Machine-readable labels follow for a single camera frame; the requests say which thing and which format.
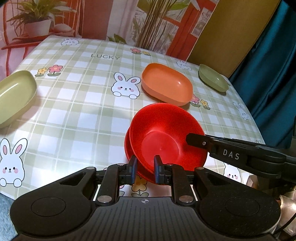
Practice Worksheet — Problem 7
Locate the checked rabbit print tablecloth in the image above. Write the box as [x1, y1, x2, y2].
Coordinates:
[0, 35, 266, 202]

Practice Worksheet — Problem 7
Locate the teal curtain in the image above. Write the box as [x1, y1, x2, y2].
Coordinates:
[228, 0, 296, 149]

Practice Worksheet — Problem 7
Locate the small green plastic plate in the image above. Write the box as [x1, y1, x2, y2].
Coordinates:
[198, 64, 229, 93]

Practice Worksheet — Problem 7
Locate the orange plastic plate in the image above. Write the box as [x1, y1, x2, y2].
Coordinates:
[141, 63, 193, 106]

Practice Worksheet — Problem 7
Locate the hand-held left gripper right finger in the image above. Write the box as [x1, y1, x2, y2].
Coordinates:
[154, 155, 234, 207]

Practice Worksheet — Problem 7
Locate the mustard yellow panel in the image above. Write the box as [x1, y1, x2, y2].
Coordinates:
[185, 0, 282, 79]

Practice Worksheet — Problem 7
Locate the large green plastic plate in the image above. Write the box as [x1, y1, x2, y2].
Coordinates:
[0, 70, 38, 129]

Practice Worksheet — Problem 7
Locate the red plastic bowl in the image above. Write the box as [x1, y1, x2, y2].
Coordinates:
[124, 127, 155, 183]
[129, 103, 208, 174]

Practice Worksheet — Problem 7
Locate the plant print wall backdrop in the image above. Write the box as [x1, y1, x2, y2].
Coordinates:
[0, 0, 221, 82]

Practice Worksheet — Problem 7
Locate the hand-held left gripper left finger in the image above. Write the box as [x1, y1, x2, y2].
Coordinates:
[59, 156, 138, 207]

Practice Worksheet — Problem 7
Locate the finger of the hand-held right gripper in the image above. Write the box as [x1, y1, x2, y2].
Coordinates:
[186, 132, 288, 167]

